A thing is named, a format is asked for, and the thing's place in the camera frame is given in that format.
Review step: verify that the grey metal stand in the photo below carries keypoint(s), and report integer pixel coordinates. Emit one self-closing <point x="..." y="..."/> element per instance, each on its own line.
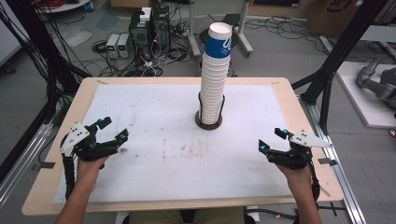
<point x="193" y="37"/>

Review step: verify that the blue tape roll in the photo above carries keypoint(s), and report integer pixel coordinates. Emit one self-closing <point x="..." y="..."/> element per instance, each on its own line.
<point x="89" y="6"/>

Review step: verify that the brown cardboard box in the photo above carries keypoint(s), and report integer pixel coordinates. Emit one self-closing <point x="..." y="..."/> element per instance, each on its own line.
<point x="130" y="3"/>

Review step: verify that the black computer tower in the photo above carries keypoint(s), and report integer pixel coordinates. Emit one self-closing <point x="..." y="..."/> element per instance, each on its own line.
<point x="140" y="34"/>
<point x="161" y="26"/>

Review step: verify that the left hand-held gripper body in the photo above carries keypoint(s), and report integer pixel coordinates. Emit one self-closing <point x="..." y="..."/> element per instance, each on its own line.
<point x="81" y="137"/>

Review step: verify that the person's left hand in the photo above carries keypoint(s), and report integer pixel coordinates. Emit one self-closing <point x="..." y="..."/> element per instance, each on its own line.
<point x="88" y="171"/>

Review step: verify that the person's khaki trousers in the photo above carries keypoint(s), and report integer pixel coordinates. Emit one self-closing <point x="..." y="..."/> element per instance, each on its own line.
<point x="155" y="217"/>

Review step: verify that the black metal frame post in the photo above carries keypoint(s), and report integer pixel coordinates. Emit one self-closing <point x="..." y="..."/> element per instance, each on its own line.
<point x="40" y="46"/>
<point x="336" y="62"/>

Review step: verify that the aluminium rail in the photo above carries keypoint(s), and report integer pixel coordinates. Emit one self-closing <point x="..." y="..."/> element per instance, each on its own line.
<point x="339" y="174"/>
<point x="21" y="168"/>

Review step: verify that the black round stool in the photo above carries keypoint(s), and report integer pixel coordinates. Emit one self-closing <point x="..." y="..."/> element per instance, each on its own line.
<point x="235" y="39"/>

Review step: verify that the large cardboard box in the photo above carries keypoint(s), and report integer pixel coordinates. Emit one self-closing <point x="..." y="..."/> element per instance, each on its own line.
<point x="339" y="18"/>

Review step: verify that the black tape strip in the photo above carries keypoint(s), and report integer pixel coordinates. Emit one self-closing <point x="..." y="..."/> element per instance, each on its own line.
<point x="46" y="165"/>
<point x="327" y="161"/>

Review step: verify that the white foam mat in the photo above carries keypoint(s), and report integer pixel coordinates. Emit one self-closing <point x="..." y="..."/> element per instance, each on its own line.
<point x="174" y="174"/>

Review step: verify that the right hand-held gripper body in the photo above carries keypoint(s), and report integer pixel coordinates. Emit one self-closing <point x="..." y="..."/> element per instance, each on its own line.
<point x="299" y="155"/>

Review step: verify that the white round table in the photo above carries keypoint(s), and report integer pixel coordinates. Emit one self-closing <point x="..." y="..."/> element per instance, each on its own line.
<point x="67" y="6"/>

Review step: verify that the black cup holder brown base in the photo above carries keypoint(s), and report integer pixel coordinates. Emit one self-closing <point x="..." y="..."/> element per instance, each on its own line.
<point x="208" y="126"/>

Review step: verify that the grey power supply box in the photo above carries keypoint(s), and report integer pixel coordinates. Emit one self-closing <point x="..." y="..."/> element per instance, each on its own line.
<point x="125" y="45"/>
<point x="112" y="45"/>

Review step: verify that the person's right hand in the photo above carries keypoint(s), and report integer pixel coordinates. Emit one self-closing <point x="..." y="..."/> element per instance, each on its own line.
<point x="297" y="180"/>

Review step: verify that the stack of white paper cups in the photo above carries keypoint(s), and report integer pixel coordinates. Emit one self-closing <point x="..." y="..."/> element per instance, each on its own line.
<point x="213" y="90"/>

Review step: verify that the small white box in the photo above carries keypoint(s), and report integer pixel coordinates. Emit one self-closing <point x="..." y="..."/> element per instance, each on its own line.
<point x="145" y="14"/>

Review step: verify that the thin wooden stick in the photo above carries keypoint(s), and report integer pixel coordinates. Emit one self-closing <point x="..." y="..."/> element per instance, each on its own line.
<point x="325" y="192"/>

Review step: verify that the clear plastic sheet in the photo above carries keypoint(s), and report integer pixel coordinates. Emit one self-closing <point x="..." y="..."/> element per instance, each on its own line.
<point x="76" y="35"/>

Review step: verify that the white platform board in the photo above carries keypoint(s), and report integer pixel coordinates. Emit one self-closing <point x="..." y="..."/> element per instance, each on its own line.
<point x="358" y="102"/>

